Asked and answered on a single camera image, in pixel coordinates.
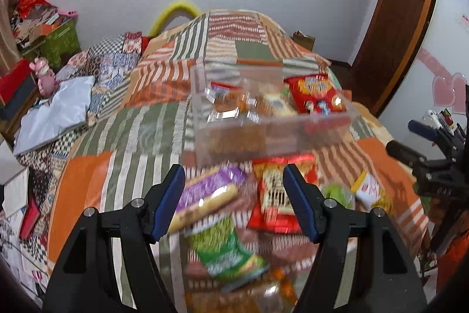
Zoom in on red peanut snack bag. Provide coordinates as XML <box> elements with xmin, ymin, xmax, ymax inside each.
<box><xmin>247</xmin><ymin>153</ymin><xmax>318</xmax><ymax>234</ymax></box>

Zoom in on purple coconut roll pack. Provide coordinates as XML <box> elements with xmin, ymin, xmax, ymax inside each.
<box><xmin>168</xmin><ymin>165</ymin><xmax>247</xmax><ymax>234</ymax></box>

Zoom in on white sticker-covered appliance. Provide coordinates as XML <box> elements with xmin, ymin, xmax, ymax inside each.
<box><xmin>422</xmin><ymin>109</ymin><xmax>457</xmax><ymax>135</ymax></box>

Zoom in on small white snack packet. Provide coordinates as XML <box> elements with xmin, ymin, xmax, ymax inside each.
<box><xmin>351</xmin><ymin>171</ymin><xmax>383</xmax><ymax>211</ymax></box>

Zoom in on red chips bag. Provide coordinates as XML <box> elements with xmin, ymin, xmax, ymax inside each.
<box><xmin>284</xmin><ymin>74</ymin><xmax>346</xmax><ymax>115</ymax></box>

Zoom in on green snack bag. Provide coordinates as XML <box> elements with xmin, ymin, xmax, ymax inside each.
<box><xmin>187</xmin><ymin>215</ymin><xmax>269</xmax><ymax>281</ymax></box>

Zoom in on cardboard box by bed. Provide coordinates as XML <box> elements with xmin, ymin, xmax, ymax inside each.
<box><xmin>292</xmin><ymin>31</ymin><xmax>316</xmax><ymax>52</ymax></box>

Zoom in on brown wooden door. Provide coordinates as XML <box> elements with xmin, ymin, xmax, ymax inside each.
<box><xmin>351</xmin><ymin>0</ymin><xmax>435</xmax><ymax>117</ymax></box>

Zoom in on patchwork striped bedspread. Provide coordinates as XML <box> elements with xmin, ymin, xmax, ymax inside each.
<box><xmin>45</xmin><ymin>8</ymin><xmax>429</xmax><ymax>313</ymax></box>

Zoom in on clear plastic storage bin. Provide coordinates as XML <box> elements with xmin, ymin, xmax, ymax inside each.
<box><xmin>191</xmin><ymin>60</ymin><xmax>359</xmax><ymax>167</ymax></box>

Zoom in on white plastic bag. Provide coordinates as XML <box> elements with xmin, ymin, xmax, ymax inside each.
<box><xmin>13</xmin><ymin>76</ymin><xmax>95</xmax><ymax>156</ymax></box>

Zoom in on clear rice cracker pack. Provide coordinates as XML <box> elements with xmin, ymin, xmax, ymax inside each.
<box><xmin>203</xmin><ymin>83</ymin><xmax>270</xmax><ymax>123</ymax></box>

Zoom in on pink plush toy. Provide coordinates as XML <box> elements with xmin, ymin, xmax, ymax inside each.
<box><xmin>29</xmin><ymin>57</ymin><xmax>59</xmax><ymax>99</ymax></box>

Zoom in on red gift box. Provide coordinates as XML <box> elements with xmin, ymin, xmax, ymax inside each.
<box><xmin>0</xmin><ymin>59</ymin><xmax>37</xmax><ymax>121</ymax></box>

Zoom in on checkered patterned quilt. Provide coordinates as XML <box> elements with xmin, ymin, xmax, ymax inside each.
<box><xmin>1</xmin><ymin>33</ymin><xmax>148</xmax><ymax>305</ymax></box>

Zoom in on green storage box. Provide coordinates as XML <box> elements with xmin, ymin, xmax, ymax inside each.
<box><xmin>20</xmin><ymin>19</ymin><xmax>80</xmax><ymax>70</ymax></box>

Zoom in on yellow curved headboard trim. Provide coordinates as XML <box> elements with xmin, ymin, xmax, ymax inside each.
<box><xmin>148</xmin><ymin>0</ymin><xmax>202</xmax><ymax>37</ymax></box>

